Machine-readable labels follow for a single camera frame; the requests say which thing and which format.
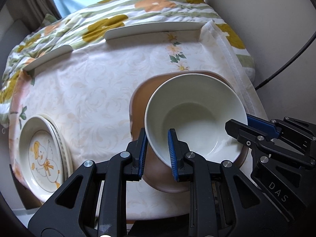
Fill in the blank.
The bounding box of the plain white plate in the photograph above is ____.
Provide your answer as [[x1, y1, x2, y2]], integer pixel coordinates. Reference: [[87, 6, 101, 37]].
[[40, 113, 73, 180]]

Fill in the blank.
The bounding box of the duck pattern white plate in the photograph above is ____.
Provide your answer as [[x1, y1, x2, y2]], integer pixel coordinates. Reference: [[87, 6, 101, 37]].
[[18, 116, 64, 199]]

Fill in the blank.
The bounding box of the left brown curtain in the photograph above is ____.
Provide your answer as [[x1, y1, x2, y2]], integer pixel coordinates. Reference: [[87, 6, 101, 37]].
[[6, 0, 62, 31]]

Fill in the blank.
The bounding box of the white bowl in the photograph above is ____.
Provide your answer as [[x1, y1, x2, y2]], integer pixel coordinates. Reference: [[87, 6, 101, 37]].
[[145, 73, 247, 166]]

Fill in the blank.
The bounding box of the white floral tablecloth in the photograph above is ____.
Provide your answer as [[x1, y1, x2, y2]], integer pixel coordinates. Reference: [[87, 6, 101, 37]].
[[7, 20, 270, 222]]

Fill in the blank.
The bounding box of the black cable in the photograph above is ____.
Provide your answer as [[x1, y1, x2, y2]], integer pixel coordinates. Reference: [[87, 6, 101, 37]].
[[254, 30, 316, 91]]

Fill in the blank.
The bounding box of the floral striped quilt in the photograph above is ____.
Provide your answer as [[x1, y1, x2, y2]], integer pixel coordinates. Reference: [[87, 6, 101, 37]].
[[1, 0, 256, 127]]

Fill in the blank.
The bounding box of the white tray table rail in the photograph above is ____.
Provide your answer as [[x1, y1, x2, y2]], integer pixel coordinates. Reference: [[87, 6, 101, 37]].
[[24, 22, 205, 72]]

